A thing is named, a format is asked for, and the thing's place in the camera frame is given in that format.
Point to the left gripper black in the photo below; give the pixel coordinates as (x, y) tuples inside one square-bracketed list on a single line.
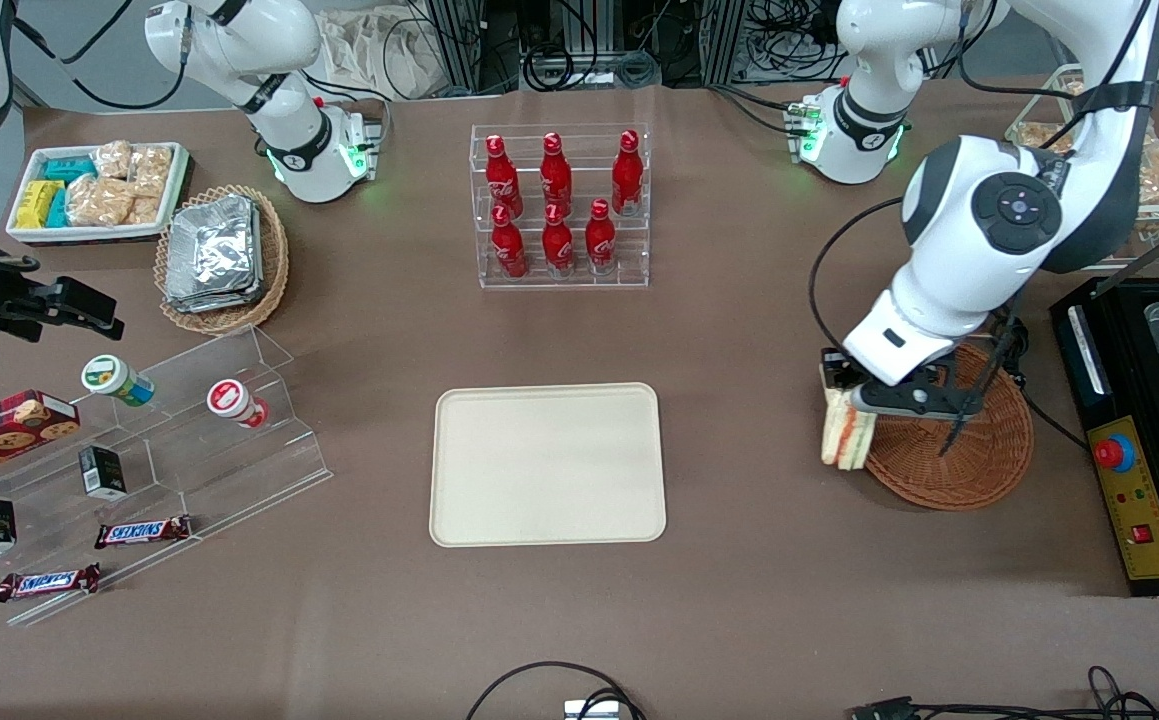
[(832, 363)]

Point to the triangle sandwich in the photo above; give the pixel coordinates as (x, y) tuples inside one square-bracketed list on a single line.
[(847, 435)]

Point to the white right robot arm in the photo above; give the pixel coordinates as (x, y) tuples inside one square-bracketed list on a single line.
[(289, 150)]

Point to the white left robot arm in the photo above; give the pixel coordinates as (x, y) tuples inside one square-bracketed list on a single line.
[(979, 255)]

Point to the round brown wicker basket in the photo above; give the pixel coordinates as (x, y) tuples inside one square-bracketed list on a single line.
[(979, 470)]

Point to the oval light wicker basket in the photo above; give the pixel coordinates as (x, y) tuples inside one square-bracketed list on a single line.
[(274, 265)]

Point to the cream plastic tray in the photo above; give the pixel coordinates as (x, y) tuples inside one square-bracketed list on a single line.
[(547, 465)]

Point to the white rectangular snack bin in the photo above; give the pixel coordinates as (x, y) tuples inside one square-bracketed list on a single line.
[(99, 234)]

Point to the green lid cup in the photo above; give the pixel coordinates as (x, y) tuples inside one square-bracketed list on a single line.
[(111, 377)]

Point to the teal snack packet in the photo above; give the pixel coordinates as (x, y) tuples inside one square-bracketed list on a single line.
[(69, 168), (59, 208)]

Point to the clear bag of puffed snacks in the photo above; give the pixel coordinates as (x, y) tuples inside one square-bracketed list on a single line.
[(113, 160), (146, 210), (152, 170), (97, 202)]

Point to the yellow snack packet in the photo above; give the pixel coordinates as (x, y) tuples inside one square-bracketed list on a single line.
[(34, 205)]

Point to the red plaid cookie box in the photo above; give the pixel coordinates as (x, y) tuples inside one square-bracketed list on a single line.
[(9, 425)]

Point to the silver foil package stack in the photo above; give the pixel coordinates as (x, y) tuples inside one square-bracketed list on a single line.
[(211, 255)]

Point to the red lid cup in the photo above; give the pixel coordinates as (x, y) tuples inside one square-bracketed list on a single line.
[(231, 400)]

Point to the clear acrylic stepped stand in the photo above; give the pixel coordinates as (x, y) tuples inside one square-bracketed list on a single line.
[(229, 480)]

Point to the snickers chocolate bar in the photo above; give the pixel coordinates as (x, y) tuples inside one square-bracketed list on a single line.
[(142, 531), (47, 582)]

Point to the red cola bottle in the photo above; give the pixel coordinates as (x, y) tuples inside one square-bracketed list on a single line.
[(626, 175), (600, 240), (556, 172), (502, 175), (557, 242), (509, 245)]

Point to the clear acrylic bottle rack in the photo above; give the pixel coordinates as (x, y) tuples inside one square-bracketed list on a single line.
[(564, 280)]

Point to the red emergency stop button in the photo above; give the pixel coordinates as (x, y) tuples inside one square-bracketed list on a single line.
[(1115, 452)]

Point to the black tabletop machine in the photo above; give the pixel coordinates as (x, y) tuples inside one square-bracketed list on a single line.
[(1129, 360)]

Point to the yellow control panel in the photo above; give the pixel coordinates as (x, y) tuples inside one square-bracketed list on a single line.
[(1134, 500)]

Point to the beige cloth bag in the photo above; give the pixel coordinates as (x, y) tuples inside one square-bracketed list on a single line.
[(374, 55)]

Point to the small silver device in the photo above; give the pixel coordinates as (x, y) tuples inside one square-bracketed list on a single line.
[(591, 710)]

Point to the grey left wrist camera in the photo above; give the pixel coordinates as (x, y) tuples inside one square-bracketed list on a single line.
[(899, 398)]

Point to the red rocker switch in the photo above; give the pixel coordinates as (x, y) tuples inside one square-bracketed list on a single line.
[(1141, 533)]

